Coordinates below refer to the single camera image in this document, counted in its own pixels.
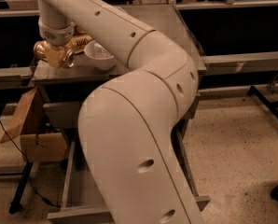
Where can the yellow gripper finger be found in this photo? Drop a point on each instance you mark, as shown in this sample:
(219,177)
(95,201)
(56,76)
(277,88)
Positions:
(56,56)

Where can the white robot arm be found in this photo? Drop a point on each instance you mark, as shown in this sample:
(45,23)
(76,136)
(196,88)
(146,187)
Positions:
(141,181)

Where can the grey drawer cabinet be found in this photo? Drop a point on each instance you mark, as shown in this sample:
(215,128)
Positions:
(176,25)

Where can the open grey middle drawer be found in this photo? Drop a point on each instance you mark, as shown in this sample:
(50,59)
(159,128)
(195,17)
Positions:
(82,202)

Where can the brown chip bag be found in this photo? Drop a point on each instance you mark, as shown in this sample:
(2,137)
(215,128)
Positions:
(79,40)

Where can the white bowl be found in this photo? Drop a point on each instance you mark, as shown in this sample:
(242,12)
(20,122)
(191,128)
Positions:
(99,56)

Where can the cardboard box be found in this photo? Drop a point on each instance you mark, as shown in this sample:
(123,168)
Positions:
(37,144)

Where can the black stand leg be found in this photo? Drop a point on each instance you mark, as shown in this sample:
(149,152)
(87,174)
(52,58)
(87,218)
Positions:
(15,205)

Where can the black chair base leg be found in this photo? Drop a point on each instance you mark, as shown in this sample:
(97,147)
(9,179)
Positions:
(272,106)

